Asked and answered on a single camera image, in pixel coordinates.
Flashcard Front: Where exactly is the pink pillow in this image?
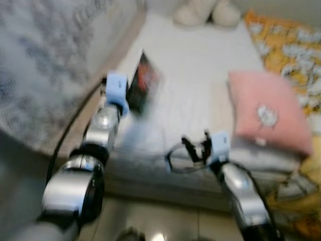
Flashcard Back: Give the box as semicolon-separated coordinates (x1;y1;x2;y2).
227;70;314;157

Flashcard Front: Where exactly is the grey bed base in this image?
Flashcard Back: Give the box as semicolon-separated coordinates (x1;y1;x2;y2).
102;150;302;212

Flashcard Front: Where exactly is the black and red packet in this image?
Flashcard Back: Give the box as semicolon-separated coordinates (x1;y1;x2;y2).
125;50;164;116

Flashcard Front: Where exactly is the orange cartoon print quilt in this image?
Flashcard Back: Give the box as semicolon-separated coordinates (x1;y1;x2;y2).
244;10;321;117

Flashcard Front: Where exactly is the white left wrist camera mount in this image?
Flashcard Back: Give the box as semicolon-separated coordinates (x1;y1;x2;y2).
104;71;130;116

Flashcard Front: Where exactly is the white mattress sheet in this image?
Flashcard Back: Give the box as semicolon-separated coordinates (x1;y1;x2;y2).
107;12;302;167

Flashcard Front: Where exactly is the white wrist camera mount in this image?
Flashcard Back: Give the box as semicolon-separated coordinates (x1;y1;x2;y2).
104;71;130;116
209;131;231;165

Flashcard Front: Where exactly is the grey patterned curtain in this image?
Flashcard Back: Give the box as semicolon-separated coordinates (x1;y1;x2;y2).
0;0;147;152

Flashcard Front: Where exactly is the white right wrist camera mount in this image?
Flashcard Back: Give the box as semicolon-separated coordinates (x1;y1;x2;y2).
209;131;231;165

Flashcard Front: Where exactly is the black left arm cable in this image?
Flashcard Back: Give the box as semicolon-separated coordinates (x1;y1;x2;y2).
47;77;109;182

